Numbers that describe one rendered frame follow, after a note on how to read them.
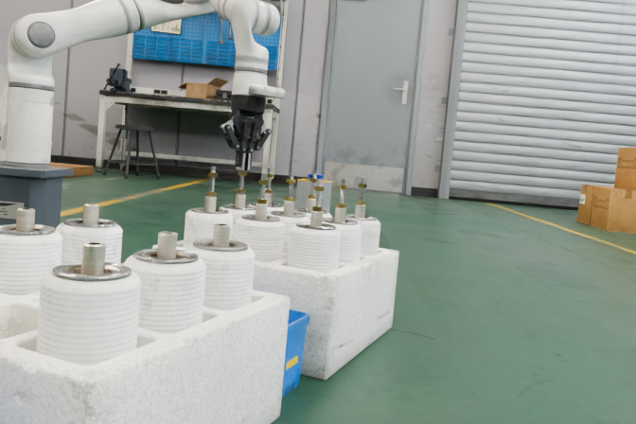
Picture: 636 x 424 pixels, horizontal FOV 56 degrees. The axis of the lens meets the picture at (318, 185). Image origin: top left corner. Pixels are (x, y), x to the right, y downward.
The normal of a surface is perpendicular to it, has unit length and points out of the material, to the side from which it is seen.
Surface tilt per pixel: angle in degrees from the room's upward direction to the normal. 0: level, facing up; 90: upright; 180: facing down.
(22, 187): 94
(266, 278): 90
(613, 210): 90
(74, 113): 90
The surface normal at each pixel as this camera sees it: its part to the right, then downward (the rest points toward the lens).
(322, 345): -0.40, 0.02
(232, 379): 0.91, 0.11
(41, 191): 0.67, 0.11
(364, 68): -0.03, 0.06
